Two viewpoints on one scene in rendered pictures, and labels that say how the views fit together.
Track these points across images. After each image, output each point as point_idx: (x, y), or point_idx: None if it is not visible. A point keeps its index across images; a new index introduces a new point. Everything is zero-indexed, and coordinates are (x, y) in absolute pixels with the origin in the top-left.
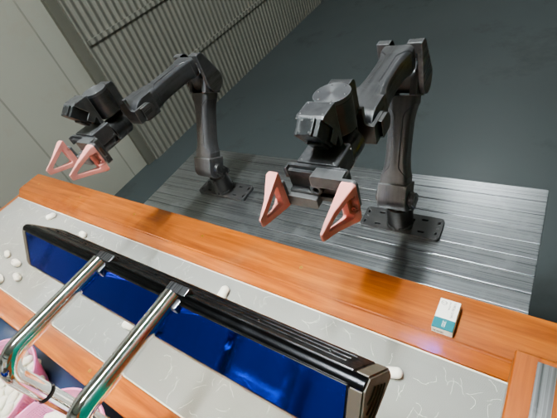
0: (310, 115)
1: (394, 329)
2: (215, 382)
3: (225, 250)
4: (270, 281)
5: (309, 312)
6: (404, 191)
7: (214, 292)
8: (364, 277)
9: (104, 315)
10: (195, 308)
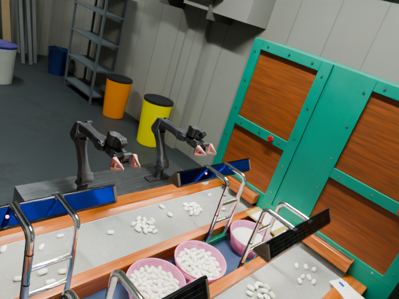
0: (203, 131)
1: (199, 189)
2: (193, 220)
3: (144, 197)
4: (168, 196)
5: (183, 197)
6: (168, 161)
7: (157, 209)
8: None
9: (139, 239)
10: (230, 162)
